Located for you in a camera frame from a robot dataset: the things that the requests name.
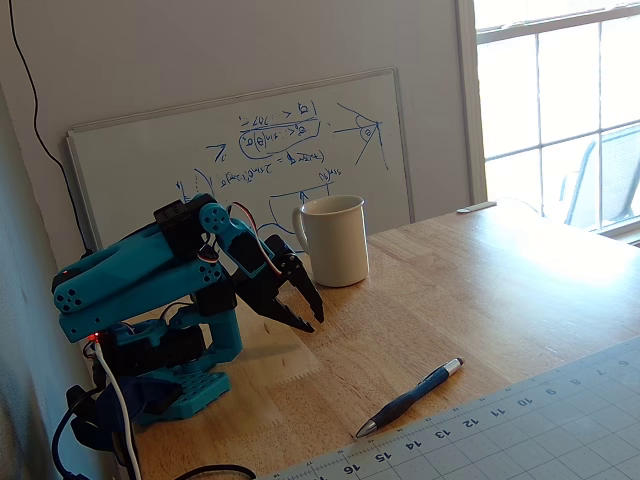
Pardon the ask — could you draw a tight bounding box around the navy blue table clamp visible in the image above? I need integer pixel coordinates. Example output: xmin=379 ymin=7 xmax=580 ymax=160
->
xmin=66 ymin=375 xmax=185 ymax=452

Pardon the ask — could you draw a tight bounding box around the dark blue silver pen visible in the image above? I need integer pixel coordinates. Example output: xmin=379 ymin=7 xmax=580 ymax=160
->
xmin=355 ymin=357 xmax=465 ymax=439

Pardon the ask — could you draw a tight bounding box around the grey gridded cutting mat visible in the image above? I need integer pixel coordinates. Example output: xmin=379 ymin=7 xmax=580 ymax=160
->
xmin=259 ymin=337 xmax=640 ymax=480

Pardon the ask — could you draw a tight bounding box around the white window frame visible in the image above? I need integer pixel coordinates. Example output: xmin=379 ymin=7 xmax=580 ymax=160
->
xmin=453 ymin=0 xmax=640 ymax=247

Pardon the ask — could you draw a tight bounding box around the white usb cable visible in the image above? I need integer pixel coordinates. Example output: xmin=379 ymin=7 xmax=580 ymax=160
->
xmin=93 ymin=343 xmax=144 ymax=480

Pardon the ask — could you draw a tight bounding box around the patio chair outside window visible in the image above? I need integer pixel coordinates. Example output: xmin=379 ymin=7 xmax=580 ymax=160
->
xmin=558 ymin=123 xmax=640 ymax=232

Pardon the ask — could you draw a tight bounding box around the white ceramic mug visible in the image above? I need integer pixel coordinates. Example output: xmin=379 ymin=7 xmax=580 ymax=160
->
xmin=291 ymin=194 xmax=371 ymax=289

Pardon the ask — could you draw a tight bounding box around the thin black wall cable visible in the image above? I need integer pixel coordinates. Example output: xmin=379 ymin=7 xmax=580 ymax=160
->
xmin=8 ymin=0 xmax=95 ymax=255

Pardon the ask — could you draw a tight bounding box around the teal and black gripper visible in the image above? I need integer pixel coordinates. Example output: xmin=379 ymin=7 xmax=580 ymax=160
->
xmin=214 ymin=222 xmax=327 ymax=334

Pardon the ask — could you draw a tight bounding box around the whiteboard with blue writing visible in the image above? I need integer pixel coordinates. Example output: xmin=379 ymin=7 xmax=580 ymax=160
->
xmin=66 ymin=67 xmax=415 ymax=251

